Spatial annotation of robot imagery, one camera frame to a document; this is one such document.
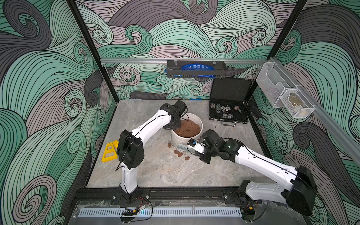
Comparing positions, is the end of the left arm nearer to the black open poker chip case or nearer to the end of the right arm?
the end of the right arm

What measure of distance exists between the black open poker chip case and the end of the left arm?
0.42 m

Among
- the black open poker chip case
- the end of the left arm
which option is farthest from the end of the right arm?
the black open poker chip case

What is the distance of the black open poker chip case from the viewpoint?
1.07 m

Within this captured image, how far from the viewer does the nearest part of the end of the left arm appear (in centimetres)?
62
